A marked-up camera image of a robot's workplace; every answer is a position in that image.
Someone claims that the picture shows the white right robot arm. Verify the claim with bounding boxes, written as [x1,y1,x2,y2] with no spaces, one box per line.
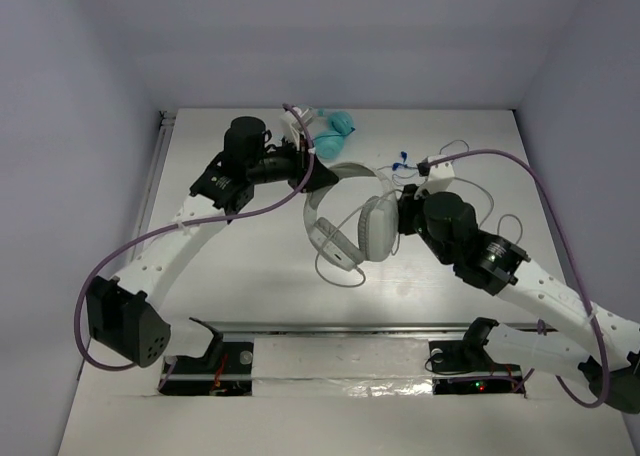
[398,184,639,414]

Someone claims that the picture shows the teal cat-ear headphones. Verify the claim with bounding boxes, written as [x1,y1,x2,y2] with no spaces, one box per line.
[305,107,356,161]

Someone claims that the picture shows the white grey over-ear headphones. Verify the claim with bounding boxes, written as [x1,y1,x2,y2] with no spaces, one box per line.
[303,162,399,272]

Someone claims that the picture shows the aluminium side rail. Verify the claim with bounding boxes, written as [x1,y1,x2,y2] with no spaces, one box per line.
[132,111,177,238]

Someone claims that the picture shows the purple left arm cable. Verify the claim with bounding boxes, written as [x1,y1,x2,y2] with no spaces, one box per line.
[73,103,319,392]

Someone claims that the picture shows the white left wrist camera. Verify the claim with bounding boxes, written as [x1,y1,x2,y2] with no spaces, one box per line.
[280,104,314,149]

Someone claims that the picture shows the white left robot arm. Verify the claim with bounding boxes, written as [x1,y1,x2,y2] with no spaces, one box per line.
[76,106,337,368]

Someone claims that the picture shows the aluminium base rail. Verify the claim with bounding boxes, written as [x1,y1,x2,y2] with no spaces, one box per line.
[164,319,501,338]

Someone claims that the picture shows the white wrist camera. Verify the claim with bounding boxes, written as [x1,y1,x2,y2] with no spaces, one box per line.
[417,155,455,194]
[280,104,314,149]

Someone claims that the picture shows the blue wired earbuds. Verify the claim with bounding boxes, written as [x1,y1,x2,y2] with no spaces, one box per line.
[391,140,471,187]

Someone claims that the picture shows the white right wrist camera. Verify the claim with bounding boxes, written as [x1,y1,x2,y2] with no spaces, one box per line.
[417,155,455,194]

